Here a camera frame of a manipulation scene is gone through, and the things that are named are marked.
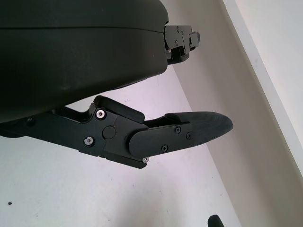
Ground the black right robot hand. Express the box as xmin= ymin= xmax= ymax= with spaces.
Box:
xmin=207 ymin=214 xmax=224 ymax=227

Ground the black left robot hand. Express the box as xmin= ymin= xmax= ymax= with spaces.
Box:
xmin=0 ymin=0 xmax=235 ymax=170

